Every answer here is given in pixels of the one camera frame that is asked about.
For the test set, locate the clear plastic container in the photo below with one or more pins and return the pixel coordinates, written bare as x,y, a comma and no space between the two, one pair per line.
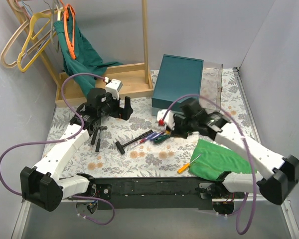
211,86

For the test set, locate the aluminium frame rail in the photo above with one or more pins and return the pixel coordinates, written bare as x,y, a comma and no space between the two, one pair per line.
21,220

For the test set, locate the small claw hammer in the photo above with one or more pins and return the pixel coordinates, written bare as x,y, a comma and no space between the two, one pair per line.
100,129

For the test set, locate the teal box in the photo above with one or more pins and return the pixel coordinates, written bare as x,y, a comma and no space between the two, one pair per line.
177,76

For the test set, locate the orange handle screwdriver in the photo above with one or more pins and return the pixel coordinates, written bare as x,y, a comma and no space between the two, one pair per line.
186,166

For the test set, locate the green cloth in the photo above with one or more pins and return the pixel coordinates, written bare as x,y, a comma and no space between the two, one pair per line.
209,161

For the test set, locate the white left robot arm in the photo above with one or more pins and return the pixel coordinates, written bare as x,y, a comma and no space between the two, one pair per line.
43,184

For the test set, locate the black rubber mallet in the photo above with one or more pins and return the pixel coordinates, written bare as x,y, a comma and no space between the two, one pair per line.
121,147

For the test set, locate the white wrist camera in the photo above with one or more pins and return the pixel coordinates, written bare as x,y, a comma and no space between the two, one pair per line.
113,86
165,118

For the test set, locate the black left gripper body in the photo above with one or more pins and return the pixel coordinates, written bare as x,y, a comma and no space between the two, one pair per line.
121,109

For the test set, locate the green handle screwdriver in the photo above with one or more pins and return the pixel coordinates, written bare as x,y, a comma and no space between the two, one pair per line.
161,139

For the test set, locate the wooden rack pole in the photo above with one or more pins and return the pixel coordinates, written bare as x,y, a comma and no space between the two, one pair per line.
145,39

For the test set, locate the yellow hanger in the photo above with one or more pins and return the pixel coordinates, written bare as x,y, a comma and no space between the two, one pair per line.
29,46

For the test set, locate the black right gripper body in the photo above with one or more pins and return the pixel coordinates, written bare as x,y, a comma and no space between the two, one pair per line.
177,125

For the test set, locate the red clear handle screwdriver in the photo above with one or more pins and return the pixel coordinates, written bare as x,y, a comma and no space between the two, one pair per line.
138,142

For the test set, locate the blue handle screwdriver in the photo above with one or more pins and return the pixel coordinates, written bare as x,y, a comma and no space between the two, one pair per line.
150,137

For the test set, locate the dark green garment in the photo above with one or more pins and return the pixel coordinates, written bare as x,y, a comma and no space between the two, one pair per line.
86,60

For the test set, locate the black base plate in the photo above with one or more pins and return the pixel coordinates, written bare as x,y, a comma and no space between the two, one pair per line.
158,192

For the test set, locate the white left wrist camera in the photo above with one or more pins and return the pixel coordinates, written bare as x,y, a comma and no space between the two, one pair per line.
113,86

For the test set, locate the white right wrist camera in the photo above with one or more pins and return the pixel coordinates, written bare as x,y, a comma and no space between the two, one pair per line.
165,118

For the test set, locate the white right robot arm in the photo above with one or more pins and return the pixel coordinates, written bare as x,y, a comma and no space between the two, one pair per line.
273,176

